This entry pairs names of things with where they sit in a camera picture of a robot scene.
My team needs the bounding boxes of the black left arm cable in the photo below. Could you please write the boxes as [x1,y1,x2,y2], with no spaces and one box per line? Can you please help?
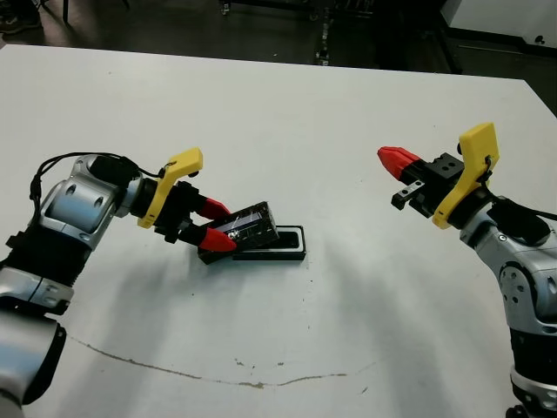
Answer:
[29,152,166,210]

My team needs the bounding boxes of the black chair legs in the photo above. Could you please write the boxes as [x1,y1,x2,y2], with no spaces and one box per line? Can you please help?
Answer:
[37,0,131,23]

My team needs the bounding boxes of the black and yellow right gripper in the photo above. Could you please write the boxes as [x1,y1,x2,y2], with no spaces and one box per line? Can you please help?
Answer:
[377,123,497,228]

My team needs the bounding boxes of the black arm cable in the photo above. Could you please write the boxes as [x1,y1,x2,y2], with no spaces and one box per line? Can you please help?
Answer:
[29,152,166,210]
[480,154,557,245]

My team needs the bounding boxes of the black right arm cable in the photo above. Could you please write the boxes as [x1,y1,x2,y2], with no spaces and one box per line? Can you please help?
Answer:
[480,154,557,245]

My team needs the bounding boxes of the black box lid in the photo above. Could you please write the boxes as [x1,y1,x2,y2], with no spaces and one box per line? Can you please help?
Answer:
[198,200,280,266]

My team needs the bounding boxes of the black and yellow left gripper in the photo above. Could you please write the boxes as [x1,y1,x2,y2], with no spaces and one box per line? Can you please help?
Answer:
[137,146,238,253]

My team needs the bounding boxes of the black wheeled cart frame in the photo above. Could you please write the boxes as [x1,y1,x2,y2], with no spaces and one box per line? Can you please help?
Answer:
[219,0,376,66]

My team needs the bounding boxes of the black box with white insert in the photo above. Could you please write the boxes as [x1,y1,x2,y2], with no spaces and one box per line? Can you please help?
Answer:
[232,225,307,265]

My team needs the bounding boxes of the black sneaker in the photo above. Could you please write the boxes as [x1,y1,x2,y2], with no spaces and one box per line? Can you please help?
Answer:
[0,12,39,36]

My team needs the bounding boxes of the white cabinet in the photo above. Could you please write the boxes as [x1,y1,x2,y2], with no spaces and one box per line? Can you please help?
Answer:
[440,0,557,53]

